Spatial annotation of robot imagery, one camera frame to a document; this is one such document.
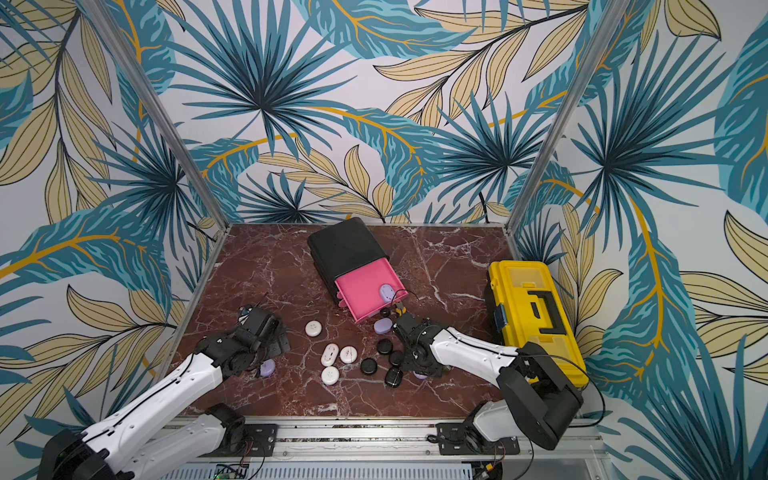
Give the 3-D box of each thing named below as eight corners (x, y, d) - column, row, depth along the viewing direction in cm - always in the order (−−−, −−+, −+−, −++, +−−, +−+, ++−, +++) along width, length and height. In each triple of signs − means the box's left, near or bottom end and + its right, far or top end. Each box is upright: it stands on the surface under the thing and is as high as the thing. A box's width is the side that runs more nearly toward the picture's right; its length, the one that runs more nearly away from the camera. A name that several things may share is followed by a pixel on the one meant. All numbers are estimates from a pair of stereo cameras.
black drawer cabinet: (337, 310, 98) (330, 281, 84) (314, 268, 108) (305, 236, 95) (387, 286, 104) (387, 255, 90) (360, 248, 114) (357, 215, 101)
